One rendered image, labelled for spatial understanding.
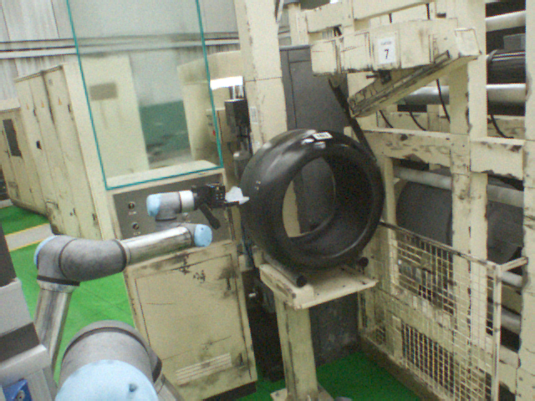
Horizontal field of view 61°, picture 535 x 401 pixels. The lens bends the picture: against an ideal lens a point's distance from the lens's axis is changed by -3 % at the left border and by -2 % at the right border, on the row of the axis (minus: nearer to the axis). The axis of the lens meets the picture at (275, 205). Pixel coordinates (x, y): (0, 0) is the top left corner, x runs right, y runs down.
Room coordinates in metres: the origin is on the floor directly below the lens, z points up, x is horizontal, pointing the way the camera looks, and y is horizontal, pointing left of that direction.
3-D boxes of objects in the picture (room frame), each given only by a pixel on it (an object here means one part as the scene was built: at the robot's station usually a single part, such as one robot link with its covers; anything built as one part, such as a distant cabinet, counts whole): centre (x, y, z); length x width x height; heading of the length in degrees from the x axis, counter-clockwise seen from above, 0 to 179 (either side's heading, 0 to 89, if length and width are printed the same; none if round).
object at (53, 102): (5.38, 2.15, 1.05); 1.61 x 0.73 x 2.10; 44
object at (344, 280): (1.83, -0.13, 0.80); 0.37 x 0.36 x 0.02; 111
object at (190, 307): (2.26, 0.55, 0.63); 0.56 x 0.41 x 1.27; 111
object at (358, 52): (1.82, -0.45, 1.71); 0.61 x 0.25 x 0.15; 21
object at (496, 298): (1.74, -0.52, 0.65); 0.90 x 0.02 x 0.70; 21
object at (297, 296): (1.78, 0.00, 0.84); 0.36 x 0.09 x 0.06; 21
